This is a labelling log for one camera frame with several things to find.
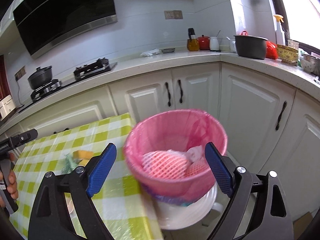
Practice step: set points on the beige wall socket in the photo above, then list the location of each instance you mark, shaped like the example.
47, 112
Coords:
173, 14

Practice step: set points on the yellow-nozzle spray bottle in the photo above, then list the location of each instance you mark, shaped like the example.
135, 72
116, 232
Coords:
279, 32

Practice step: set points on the brown wall socket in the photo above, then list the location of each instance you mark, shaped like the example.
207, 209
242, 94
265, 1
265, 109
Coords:
20, 73

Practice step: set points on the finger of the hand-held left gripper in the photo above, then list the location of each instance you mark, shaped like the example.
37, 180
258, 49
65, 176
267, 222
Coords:
25, 136

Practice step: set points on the white tissue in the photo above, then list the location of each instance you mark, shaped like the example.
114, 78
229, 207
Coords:
196, 153

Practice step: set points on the black cooking pot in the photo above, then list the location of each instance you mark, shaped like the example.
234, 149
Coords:
40, 78

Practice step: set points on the black range hood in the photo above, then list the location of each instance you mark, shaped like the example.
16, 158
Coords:
62, 15

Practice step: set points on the red plastic bag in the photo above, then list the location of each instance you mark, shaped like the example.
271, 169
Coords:
271, 50

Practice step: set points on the cream base cabinets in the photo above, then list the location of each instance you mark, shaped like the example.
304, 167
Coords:
250, 105

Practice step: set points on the white lidded jar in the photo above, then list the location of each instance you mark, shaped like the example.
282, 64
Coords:
214, 43

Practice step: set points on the small grey dish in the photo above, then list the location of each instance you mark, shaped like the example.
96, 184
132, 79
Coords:
168, 50

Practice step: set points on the white round stool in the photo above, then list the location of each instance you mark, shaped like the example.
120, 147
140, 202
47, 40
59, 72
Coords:
182, 217

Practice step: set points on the pink foam fruit net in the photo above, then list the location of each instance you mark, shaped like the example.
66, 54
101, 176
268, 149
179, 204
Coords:
165, 163
200, 170

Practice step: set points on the red lidded jar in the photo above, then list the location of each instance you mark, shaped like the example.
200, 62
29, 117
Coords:
203, 43

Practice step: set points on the grey inner pot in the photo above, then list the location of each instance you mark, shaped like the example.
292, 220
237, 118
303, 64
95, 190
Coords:
250, 47

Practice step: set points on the oil bottle black cap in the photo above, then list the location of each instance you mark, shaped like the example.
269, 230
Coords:
193, 42

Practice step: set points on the green checked tablecloth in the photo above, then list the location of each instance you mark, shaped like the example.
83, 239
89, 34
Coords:
120, 205

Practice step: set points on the clear plastic bag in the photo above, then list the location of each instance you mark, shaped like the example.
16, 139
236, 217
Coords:
150, 52

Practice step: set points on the black gas stove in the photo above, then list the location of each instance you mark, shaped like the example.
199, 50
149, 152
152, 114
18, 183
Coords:
62, 85

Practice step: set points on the yellow sponge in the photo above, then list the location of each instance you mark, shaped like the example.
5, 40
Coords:
82, 154

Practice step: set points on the green-print paper cup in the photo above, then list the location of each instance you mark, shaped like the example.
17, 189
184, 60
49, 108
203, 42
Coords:
68, 163

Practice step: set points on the pink-lined trash bin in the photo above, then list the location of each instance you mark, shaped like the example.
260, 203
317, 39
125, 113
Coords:
160, 140

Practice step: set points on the wooden framed glass door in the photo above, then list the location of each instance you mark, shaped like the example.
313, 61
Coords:
3, 77

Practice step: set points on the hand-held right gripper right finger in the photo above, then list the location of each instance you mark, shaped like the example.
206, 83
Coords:
218, 170

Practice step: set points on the person's left hand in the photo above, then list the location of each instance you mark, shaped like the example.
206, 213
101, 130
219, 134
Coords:
13, 180

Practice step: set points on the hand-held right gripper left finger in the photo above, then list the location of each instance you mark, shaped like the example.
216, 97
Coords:
102, 170

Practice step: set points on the white countertop appliance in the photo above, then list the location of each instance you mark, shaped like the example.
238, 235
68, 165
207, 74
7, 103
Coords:
5, 106

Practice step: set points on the metal bowl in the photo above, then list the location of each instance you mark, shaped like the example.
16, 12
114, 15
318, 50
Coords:
310, 63

